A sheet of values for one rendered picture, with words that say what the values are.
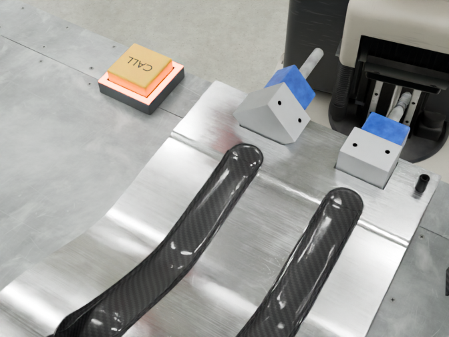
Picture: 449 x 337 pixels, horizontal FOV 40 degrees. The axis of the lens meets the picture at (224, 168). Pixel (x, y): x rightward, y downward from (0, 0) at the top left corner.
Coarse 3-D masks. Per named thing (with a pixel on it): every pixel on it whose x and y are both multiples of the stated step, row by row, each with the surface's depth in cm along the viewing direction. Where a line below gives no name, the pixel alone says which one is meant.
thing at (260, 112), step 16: (304, 64) 68; (272, 80) 66; (288, 80) 64; (304, 80) 66; (256, 96) 64; (272, 96) 61; (288, 96) 62; (304, 96) 66; (240, 112) 63; (256, 112) 62; (272, 112) 61; (288, 112) 62; (304, 112) 63; (256, 128) 64; (272, 128) 62; (288, 128) 62
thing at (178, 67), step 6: (174, 66) 80; (180, 66) 80; (174, 72) 80; (102, 78) 79; (168, 78) 79; (108, 84) 78; (114, 84) 78; (162, 84) 78; (120, 90) 78; (126, 90) 78; (156, 90) 78; (132, 96) 77; (138, 96) 77; (150, 96) 77; (144, 102) 76
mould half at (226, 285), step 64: (192, 128) 65; (320, 128) 65; (128, 192) 61; (192, 192) 60; (256, 192) 60; (320, 192) 60; (384, 192) 60; (64, 256) 53; (128, 256) 55; (256, 256) 56; (384, 256) 56; (0, 320) 47; (192, 320) 50; (320, 320) 53
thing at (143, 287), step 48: (240, 144) 63; (240, 192) 60; (336, 192) 60; (192, 240) 58; (336, 240) 57; (144, 288) 53; (288, 288) 55; (48, 336) 45; (96, 336) 49; (240, 336) 50; (288, 336) 51
